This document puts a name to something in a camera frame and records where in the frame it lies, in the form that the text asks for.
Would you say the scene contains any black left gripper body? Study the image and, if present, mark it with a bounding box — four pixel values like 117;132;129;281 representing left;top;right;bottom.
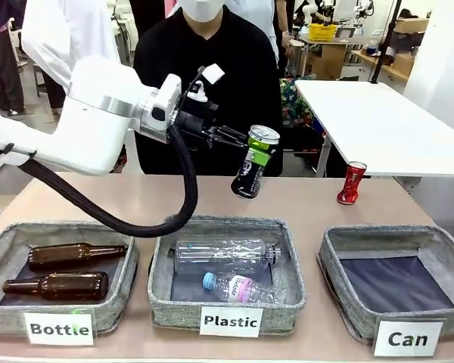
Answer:
172;109;217;150

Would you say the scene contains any black drink can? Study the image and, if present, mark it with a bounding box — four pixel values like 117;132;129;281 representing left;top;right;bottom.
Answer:
230;124;281;200

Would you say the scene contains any large clear plastic bottle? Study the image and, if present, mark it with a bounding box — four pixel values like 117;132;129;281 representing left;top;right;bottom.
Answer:
173;237;283;275

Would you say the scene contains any small blue-capped plastic bottle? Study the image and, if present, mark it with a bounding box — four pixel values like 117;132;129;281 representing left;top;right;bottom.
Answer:
202;271;288;306

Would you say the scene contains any brown glass bottle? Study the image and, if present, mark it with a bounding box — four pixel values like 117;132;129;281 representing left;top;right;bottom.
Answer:
26;243;128;271
2;271;110;303

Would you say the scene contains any grey basket labelled Plastic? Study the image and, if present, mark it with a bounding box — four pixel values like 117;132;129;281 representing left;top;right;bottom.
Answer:
147;213;307;337

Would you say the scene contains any crushed red can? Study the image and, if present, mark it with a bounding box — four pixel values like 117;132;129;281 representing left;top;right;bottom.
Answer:
336;161;368;206

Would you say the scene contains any yellow plastic basket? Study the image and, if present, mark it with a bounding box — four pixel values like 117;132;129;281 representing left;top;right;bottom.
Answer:
308;23;337;42

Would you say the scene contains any grey basket labelled Can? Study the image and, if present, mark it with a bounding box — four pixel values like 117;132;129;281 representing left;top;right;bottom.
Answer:
316;225;454;345

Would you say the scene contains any grey basket labelled Bottle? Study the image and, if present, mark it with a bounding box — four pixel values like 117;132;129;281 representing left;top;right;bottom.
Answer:
0;222;140;337

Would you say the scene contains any white Can label card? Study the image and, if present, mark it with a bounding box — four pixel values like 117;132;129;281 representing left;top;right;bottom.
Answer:
373;320;444;358

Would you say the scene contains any colourful floral fabric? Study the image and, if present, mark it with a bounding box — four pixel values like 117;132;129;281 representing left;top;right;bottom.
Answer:
279;78;319;128

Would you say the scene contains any person in black top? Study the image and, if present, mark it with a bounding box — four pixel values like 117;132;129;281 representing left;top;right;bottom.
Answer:
132;0;285;178

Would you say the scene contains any tall cardboard box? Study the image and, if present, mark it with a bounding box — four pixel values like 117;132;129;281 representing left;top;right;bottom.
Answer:
310;44;348;80

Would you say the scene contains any white face mask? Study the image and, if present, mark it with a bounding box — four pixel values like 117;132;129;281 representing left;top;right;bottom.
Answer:
178;0;225;22

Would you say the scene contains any white table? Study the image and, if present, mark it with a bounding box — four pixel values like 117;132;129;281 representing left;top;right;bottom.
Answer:
294;79;454;178

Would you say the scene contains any mannequin in white shirt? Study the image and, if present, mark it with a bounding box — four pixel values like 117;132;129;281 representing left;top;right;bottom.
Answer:
21;0;123;92

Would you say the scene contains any white Plastic label card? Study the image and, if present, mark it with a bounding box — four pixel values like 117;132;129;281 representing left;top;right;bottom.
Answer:
199;306;264;339

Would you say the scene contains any black stand pole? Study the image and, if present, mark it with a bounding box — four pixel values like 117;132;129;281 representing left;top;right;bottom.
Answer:
369;0;402;84

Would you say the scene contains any bystander in dark clothes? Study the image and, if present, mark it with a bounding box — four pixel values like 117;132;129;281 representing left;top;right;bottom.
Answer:
0;0;26;116

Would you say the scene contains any cardboard box on shelf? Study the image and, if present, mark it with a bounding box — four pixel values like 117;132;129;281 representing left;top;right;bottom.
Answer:
395;17;429;34

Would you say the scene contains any white Bottle label card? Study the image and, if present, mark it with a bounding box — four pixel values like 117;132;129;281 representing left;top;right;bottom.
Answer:
23;312;95;347

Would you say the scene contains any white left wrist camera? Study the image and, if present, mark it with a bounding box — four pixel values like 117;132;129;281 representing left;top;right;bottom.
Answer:
184;64;226;104

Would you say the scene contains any black sleeved arm cable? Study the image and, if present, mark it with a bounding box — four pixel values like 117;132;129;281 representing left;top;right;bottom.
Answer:
20;124;200;238

